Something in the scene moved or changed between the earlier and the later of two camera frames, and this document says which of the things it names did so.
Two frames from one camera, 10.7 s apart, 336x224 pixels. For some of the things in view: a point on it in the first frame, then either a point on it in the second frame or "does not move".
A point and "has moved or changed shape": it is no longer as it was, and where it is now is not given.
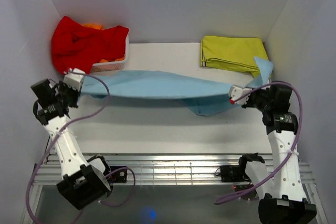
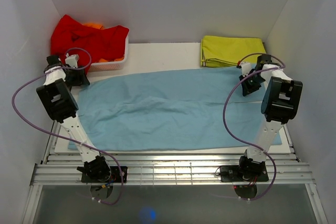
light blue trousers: (202, 94) has moved or changed shape
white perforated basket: (112, 66) does not move
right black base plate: (233, 173) does not move
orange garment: (94, 25) does not move
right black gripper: (247, 104) → (248, 90)
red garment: (75, 47) does not move
